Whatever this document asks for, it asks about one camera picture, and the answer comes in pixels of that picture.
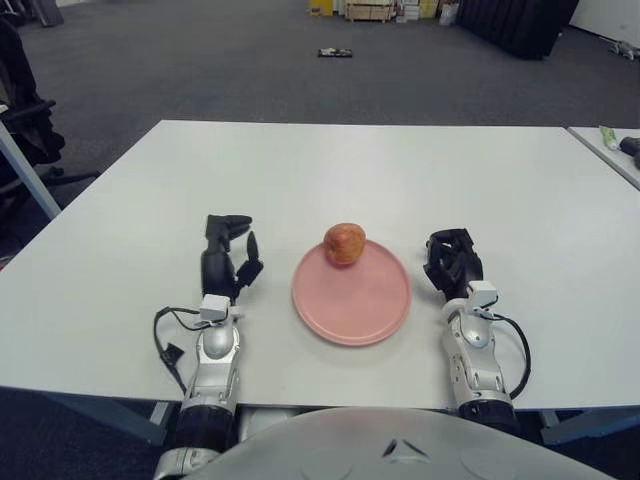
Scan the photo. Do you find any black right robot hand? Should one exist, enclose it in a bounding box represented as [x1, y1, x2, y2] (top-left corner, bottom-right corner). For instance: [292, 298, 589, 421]
[423, 228, 485, 304]

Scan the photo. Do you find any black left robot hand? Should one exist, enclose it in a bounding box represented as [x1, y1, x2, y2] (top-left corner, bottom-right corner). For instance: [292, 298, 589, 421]
[199, 213, 265, 304]

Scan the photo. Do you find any red apple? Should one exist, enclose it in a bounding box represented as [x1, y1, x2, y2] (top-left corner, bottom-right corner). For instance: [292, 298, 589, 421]
[322, 222, 367, 268]

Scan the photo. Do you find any pink round plate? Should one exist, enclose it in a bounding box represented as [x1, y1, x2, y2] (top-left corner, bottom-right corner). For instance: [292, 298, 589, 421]
[291, 241, 413, 347]

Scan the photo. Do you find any silver robot torso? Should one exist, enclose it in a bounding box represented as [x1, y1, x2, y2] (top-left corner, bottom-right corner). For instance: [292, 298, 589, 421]
[197, 407, 614, 480]

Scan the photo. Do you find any grey desk leg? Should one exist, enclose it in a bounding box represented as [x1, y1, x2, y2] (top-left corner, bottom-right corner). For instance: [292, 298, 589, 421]
[0, 122, 62, 221]

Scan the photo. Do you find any black office chair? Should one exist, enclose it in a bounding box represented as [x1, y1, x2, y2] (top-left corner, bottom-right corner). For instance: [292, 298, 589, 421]
[0, 17, 101, 221]

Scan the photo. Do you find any black partition curtain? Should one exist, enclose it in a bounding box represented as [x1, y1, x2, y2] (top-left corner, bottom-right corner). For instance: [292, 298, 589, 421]
[455, 0, 581, 61]

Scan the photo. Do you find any grey robot dog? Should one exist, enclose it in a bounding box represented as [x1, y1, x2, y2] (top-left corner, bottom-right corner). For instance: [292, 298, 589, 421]
[607, 39, 640, 60]

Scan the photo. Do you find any wooden crate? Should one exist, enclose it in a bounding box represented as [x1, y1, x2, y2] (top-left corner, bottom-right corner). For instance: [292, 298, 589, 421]
[344, 0, 392, 22]

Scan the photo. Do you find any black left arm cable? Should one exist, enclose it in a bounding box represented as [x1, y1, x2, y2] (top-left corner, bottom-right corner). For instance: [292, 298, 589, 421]
[152, 306, 206, 396]

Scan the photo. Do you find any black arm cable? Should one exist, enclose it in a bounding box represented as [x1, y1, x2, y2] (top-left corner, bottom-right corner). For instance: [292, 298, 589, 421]
[492, 312, 531, 399]
[152, 306, 206, 396]

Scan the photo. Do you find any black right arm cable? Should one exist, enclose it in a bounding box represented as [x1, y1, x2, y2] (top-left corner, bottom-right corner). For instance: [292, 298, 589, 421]
[492, 312, 531, 399]

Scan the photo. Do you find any grey-blue table frame beam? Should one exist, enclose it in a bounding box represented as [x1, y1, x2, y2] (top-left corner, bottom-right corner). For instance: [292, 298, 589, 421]
[538, 408, 640, 446]
[0, 387, 171, 446]

